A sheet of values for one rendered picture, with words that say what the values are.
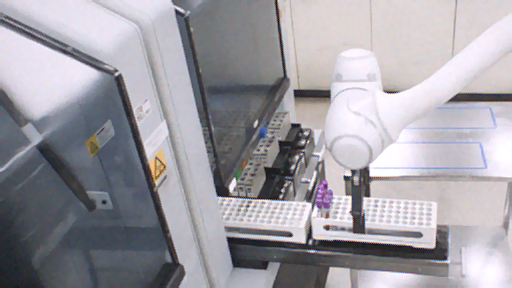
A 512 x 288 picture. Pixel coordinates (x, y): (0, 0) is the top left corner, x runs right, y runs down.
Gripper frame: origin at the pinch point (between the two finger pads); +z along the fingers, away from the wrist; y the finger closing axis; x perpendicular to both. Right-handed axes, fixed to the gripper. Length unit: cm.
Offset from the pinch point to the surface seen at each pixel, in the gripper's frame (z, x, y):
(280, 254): 10.0, 20.2, -6.7
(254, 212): 2.6, 28.0, 0.2
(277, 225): 2.2, 20.5, -4.6
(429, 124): 7, -15, 56
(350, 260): 10.1, 2.3, -6.8
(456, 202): 89, -30, 121
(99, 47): -55, 34, -32
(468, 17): 31, -34, 228
